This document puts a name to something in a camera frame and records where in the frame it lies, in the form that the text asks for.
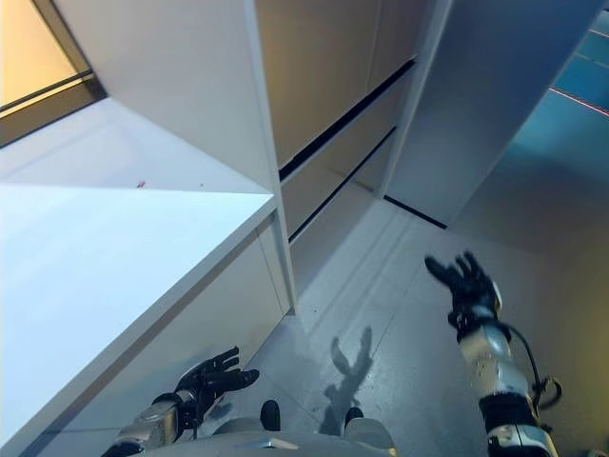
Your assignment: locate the narrow steel fridge door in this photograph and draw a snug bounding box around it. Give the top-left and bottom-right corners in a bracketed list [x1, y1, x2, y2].
[368, 0, 430, 73]

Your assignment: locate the amber glass window black frame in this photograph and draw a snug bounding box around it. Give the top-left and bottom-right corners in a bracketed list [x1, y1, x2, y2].
[0, 0, 109, 149]

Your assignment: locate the stainless steel fridge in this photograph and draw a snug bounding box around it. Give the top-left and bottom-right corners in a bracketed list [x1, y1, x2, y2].
[254, 0, 429, 297]

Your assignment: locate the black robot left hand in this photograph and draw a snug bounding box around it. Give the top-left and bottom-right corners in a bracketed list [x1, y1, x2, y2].
[174, 346, 261, 410]

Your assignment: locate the grey robot torso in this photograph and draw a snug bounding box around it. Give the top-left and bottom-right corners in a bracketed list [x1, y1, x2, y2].
[189, 418, 400, 457]

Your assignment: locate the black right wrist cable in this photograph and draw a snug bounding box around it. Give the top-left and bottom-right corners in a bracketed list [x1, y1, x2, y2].
[502, 323, 563, 411]

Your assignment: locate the grey tall cabinet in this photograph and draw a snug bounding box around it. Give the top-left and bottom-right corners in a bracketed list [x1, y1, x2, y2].
[380, 0, 609, 248]

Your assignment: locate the fridge drawer with white bin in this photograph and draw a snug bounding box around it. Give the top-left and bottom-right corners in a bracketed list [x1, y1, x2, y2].
[279, 69, 419, 240]

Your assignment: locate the white tall cabinet panel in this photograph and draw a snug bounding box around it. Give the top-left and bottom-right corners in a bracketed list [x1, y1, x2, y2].
[51, 0, 298, 316]

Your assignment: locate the wide steel fridge door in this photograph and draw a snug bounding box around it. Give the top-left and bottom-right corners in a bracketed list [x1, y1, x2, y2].
[254, 0, 385, 167]

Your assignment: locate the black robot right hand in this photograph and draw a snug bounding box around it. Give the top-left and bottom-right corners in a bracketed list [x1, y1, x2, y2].
[424, 251, 504, 334]

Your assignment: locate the robot left leg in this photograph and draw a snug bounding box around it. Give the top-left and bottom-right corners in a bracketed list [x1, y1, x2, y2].
[260, 399, 283, 428]

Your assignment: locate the steel fridge drawer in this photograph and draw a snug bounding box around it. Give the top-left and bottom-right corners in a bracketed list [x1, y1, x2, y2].
[287, 127, 400, 297]

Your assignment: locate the white counter cabinet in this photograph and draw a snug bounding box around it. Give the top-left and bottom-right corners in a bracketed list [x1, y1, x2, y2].
[0, 97, 292, 457]

